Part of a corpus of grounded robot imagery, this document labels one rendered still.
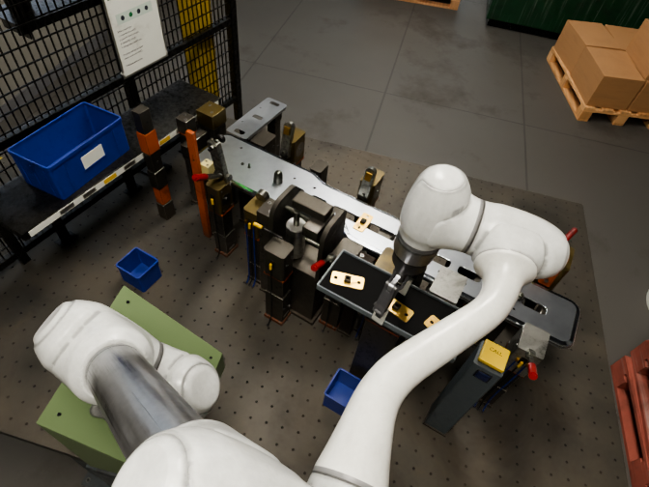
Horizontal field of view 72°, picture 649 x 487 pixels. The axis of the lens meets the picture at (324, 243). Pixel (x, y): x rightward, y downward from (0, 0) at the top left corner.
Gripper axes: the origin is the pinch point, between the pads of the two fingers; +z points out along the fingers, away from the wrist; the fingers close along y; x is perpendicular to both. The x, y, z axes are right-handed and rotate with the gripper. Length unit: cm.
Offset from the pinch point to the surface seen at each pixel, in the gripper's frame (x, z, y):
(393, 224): 18.0, 19.5, 38.3
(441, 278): -5.9, 7.4, 20.3
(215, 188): 69, 16, 7
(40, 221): 98, 18, -36
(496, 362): -27.2, 1.5, 3.5
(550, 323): -37, 18, 36
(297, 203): 37.4, 1.2, 9.9
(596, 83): -7, 92, 350
